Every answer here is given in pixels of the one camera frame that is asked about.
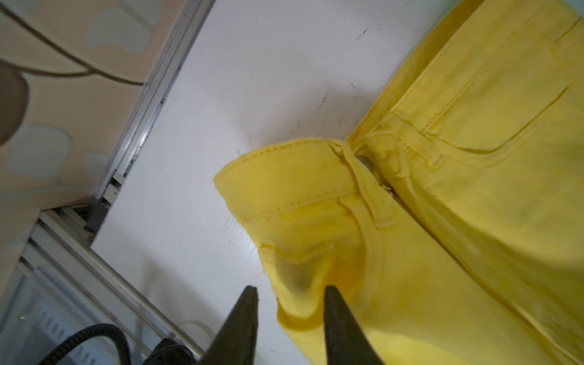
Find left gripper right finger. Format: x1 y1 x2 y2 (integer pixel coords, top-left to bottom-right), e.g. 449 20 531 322
324 285 383 365

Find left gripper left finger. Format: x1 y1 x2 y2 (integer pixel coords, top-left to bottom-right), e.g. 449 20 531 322
199 285 259 365

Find yellow trousers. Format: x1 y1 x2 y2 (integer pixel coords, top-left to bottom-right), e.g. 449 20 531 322
214 1 583 364

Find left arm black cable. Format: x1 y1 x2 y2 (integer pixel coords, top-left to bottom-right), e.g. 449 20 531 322
38 322 132 365

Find aluminium front rail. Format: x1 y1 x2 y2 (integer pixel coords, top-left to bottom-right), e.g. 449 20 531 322
1 205 203 364

